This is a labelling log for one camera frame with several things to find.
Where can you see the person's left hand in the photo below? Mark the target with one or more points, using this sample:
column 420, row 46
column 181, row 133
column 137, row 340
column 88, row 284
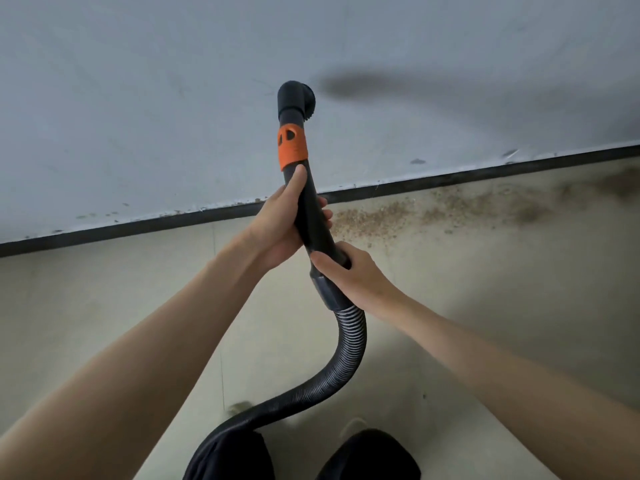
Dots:
column 280, row 227

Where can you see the person's right hand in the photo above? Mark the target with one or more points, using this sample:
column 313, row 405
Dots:
column 360, row 280

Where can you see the brown sawdust dirt patch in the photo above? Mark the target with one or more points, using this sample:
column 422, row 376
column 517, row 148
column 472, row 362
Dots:
column 460, row 210

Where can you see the person's right forearm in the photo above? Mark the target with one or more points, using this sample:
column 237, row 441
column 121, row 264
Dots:
column 520, row 395

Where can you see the person's left forearm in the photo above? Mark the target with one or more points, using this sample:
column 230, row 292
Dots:
column 120, row 395

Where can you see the person's black trousers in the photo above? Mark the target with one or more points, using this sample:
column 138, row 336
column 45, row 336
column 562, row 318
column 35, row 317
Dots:
column 300, row 457

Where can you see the tiled floor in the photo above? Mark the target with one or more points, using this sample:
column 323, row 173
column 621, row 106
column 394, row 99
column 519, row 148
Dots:
column 100, row 315

